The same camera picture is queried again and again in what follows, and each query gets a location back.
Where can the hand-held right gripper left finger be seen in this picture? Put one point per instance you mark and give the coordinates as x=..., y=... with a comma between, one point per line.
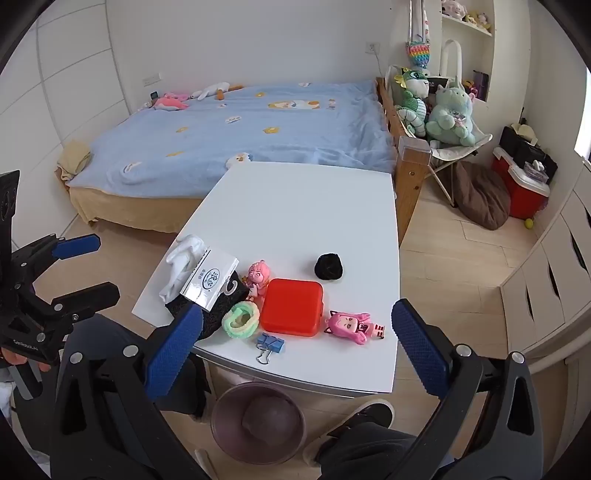
x=178, y=350

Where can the window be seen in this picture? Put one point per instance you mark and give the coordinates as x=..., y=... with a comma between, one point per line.
x=582, y=115

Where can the black shoe white sole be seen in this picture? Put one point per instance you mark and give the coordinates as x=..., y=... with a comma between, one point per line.
x=364, y=413

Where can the red cooler box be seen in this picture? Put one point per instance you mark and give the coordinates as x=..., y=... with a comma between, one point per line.
x=517, y=194

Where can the rainbow pop bag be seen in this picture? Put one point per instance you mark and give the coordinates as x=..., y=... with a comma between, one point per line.
x=418, y=54

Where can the white tissue pack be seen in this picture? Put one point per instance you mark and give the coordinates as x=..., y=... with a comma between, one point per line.
x=210, y=277

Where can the person's left hand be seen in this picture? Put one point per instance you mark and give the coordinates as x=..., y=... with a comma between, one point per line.
x=9, y=357

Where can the white drawer unit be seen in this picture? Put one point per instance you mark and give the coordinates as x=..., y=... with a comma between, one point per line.
x=545, y=286

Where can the brown cushion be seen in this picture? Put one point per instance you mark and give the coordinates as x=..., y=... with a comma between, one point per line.
x=480, y=194

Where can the white goose plush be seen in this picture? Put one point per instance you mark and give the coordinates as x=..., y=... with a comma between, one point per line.
x=210, y=91

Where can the red plastic box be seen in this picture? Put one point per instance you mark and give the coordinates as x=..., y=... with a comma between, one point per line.
x=291, y=307

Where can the black gift box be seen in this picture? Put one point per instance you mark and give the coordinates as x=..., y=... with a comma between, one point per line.
x=437, y=85

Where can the small pink-haired doll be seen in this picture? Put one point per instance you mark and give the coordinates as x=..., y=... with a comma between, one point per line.
x=256, y=277

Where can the white wall socket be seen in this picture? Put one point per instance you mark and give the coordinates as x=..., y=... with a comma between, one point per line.
x=373, y=46

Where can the white looped rail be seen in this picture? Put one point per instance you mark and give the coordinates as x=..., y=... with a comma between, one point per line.
x=459, y=55

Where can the white low table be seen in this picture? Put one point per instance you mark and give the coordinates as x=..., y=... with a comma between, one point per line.
x=300, y=207

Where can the pink cat-eared figurine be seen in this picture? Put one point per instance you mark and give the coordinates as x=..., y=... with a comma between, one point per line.
x=346, y=326

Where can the purple book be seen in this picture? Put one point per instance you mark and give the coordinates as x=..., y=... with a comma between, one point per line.
x=481, y=85

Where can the row of small plush toys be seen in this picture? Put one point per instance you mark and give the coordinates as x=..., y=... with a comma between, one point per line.
x=461, y=11

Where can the white folding chair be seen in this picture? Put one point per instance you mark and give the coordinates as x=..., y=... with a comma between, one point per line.
x=461, y=150

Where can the blue binder clip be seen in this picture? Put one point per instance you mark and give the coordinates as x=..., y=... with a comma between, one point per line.
x=270, y=344

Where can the black storage boxes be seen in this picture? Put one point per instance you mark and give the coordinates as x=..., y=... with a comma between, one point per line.
x=526, y=150

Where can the pink plush toy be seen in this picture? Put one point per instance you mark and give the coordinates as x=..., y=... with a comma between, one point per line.
x=171, y=101

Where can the bed with blue sheet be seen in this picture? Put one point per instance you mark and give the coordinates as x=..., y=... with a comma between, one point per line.
x=277, y=138

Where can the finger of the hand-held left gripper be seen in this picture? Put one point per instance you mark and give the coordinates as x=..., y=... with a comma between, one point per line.
x=87, y=297
x=76, y=246

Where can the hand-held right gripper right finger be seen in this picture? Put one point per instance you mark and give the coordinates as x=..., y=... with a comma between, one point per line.
x=418, y=350

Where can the light green dinosaur plush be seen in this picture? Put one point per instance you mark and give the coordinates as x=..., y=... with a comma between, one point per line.
x=450, y=115

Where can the yellow bed skirt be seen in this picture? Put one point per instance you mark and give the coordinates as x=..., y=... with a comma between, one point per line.
x=138, y=207

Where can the beige hat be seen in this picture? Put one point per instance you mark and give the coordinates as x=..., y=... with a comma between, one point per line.
x=528, y=131

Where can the white wall shelf unit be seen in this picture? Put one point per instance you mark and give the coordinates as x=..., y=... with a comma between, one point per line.
x=490, y=60

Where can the green dragon plush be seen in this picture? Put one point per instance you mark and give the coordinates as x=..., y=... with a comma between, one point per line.
x=411, y=99

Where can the translucent trash bin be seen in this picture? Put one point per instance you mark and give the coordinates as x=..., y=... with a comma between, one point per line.
x=228, y=415

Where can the white wall switch panel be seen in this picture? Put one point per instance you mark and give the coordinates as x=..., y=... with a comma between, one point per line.
x=151, y=79

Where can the person's right leg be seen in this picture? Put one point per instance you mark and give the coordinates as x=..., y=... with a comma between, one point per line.
x=369, y=452

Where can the wooden bed frame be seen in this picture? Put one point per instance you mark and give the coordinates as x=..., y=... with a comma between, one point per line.
x=411, y=184

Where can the beige folded cloth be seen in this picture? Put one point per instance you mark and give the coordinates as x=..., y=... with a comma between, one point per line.
x=74, y=159

